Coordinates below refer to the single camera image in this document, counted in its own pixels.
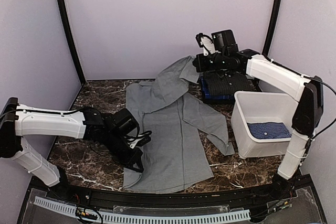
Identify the black left frame post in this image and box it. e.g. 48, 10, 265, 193
57, 0, 86, 86

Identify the black frame post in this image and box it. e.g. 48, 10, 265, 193
57, 0, 86, 86
262, 0, 281, 57

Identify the black right frame post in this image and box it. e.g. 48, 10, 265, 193
262, 0, 281, 57

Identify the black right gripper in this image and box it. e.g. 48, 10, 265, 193
193, 52, 227, 72

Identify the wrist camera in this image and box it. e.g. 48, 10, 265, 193
195, 29, 239, 56
111, 109, 152, 149

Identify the blue checkered shirt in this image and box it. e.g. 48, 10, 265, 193
247, 122, 291, 140

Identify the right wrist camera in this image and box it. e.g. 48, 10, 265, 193
195, 29, 239, 56

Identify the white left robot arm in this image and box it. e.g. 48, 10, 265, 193
1, 97, 150, 201

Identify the white plastic bin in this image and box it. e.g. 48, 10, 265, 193
231, 91, 298, 159

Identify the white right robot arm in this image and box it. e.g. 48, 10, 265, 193
193, 49, 326, 200

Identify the black striped folded shirt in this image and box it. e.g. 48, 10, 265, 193
202, 72, 254, 96

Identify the grey long sleeve shirt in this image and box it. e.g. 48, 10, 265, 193
123, 56, 234, 194

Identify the black front rail base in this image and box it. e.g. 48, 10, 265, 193
17, 175, 327, 223

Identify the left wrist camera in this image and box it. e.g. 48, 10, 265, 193
111, 109, 152, 149

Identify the white cable duct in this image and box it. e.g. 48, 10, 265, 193
33, 196, 251, 224

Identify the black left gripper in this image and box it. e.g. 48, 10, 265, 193
103, 130, 144, 173

